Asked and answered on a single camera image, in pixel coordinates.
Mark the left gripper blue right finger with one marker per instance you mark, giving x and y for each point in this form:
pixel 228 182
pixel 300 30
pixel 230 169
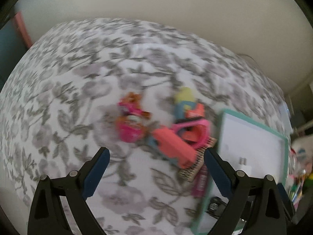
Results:
pixel 221 172

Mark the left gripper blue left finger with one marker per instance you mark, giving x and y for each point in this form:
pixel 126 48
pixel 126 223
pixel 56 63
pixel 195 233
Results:
pixel 93 170

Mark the white usb charger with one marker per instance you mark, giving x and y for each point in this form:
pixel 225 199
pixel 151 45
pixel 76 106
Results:
pixel 244 166

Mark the magenta lead refill case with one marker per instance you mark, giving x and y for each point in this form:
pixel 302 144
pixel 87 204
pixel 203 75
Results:
pixel 198 191

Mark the black toy car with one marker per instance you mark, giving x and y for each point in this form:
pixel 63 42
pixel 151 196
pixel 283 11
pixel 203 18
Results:
pixel 216 207

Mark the gold greek-key lighter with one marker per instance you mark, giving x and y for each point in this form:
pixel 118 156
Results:
pixel 190 173

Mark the coral blue toy knife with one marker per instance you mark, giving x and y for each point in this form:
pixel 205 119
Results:
pixel 172 147

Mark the pink kids watch band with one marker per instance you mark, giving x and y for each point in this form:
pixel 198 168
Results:
pixel 195 132

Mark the pink puppy toy figure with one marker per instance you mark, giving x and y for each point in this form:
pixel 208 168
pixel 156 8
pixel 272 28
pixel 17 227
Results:
pixel 130 124

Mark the teal shallow box tray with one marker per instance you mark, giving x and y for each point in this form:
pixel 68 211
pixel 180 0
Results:
pixel 251 146

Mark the floral fleece blanket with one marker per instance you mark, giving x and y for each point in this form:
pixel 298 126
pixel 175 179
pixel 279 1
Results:
pixel 61 103

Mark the white power strip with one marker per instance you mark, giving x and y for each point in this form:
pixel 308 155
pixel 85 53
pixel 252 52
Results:
pixel 285 114

